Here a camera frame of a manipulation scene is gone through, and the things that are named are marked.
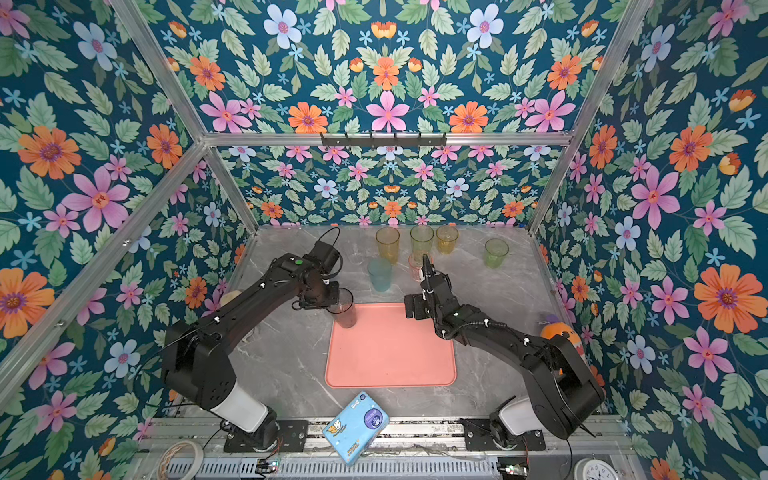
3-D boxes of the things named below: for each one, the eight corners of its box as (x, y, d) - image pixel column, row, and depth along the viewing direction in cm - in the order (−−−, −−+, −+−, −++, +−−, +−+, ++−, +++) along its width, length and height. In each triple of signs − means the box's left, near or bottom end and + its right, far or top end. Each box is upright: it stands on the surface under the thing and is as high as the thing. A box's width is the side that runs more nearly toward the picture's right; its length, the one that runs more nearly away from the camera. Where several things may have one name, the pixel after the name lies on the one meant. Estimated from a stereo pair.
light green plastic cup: (483, 269, 110) (488, 254, 103) (480, 253, 114) (484, 238, 108) (504, 269, 110) (511, 254, 103) (500, 253, 114) (506, 238, 108)
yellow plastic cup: (378, 264, 110) (375, 241, 100) (380, 243, 116) (377, 220, 106) (398, 264, 110) (397, 241, 100) (399, 243, 116) (398, 220, 106)
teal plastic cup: (369, 292, 102) (366, 275, 95) (372, 264, 110) (369, 247, 102) (391, 292, 102) (390, 275, 95) (392, 264, 110) (391, 247, 102)
